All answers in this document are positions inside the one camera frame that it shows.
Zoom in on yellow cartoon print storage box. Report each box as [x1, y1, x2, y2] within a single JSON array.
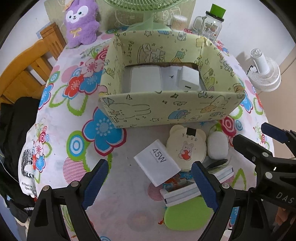
[[97, 30, 246, 129]]

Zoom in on purple plush toy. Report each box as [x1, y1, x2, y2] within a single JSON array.
[[64, 0, 100, 49]]

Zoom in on green rounded case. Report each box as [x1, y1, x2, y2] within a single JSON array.
[[164, 197, 214, 231]]

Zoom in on large white rectangular box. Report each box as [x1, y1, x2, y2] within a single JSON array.
[[127, 65, 162, 93]]

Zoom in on white printed cloth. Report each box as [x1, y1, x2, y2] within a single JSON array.
[[18, 139, 38, 198]]

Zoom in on black jacket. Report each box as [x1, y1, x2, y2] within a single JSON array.
[[0, 96, 42, 200]]

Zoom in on cotton swab jar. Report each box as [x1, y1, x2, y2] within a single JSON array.
[[171, 15, 188, 32]]

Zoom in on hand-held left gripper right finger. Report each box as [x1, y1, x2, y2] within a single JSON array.
[[191, 161, 259, 241]]

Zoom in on small white box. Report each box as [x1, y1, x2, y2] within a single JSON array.
[[180, 66, 201, 91]]

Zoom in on wooden chair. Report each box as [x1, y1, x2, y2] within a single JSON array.
[[0, 22, 67, 105]]

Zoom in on floral tablecloth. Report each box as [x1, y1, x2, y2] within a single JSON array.
[[18, 23, 274, 241]]

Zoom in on person's right hand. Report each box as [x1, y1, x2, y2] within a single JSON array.
[[276, 207, 296, 229]]

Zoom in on white desk fan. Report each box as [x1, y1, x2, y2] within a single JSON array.
[[246, 48, 282, 92]]

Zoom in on cream bear-shaped case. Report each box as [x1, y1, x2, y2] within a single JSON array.
[[166, 125, 207, 171]]

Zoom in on green table fan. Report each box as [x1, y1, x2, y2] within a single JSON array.
[[102, 0, 173, 33]]

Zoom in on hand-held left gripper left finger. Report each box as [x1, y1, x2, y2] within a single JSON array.
[[27, 159, 110, 241]]

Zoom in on white charger box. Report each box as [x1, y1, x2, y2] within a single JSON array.
[[134, 139, 181, 188]]

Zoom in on black bag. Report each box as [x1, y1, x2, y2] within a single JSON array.
[[8, 198, 31, 230]]

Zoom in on flat white box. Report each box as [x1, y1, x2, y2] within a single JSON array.
[[159, 66, 183, 91]]

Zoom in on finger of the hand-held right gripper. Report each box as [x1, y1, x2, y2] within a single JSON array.
[[232, 134, 278, 181], [261, 122, 296, 160]]

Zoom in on white oval case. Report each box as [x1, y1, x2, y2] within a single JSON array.
[[206, 131, 229, 160]]

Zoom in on glass mug jar green lid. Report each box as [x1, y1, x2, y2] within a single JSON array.
[[193, 3, 226, 43]]

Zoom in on cartoon picture box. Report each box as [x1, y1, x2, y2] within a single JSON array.
[[159, 166, 234, 207]]

